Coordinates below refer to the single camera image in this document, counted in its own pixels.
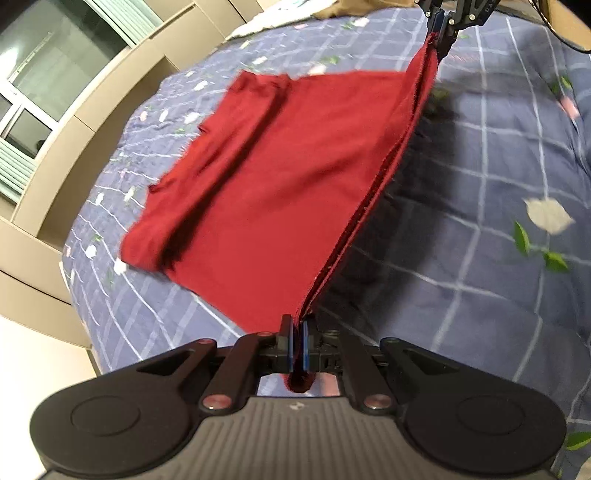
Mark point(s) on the white-framed window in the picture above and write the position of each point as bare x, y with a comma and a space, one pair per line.
55, 55

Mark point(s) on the red long-sleeve shirt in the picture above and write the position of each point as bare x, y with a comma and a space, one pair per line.
286, 184

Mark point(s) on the blue checked floral quilt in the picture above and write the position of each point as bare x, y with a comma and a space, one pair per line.
485, 207

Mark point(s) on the light blue blanket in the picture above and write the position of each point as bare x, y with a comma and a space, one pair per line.
277, 21

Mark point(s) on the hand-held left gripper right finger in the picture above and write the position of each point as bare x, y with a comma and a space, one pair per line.
307, 345

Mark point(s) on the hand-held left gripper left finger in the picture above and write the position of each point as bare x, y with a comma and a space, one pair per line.
288, 344

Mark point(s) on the beige window cabinet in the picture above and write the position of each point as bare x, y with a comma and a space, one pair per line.
83, 152

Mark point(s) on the brown cloth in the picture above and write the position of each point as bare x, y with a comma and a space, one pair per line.
346, 7

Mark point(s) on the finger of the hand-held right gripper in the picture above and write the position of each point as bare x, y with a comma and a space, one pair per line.
450, 27
435, 21

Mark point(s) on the light blue curtain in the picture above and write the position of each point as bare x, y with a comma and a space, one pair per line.
134, 9
14, 170

